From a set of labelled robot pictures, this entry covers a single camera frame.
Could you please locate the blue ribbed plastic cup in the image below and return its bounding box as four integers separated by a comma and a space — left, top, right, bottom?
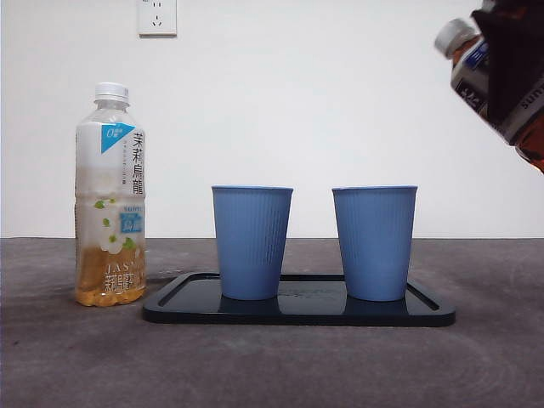
331, 184, 419, 303
211, 184, 295, 302

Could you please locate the dark blue rectangular tray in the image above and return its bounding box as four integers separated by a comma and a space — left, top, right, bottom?
141, 272, 457, 328

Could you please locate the jasmine tea bottle white label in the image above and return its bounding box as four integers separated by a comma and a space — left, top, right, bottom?
74, 82, 148, 308

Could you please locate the oolong tea bottle dark label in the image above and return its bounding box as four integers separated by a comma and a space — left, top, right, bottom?
433, 17, 544, 174

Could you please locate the white wall socket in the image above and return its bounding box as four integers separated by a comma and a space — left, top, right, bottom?
137, 0, 178, 37

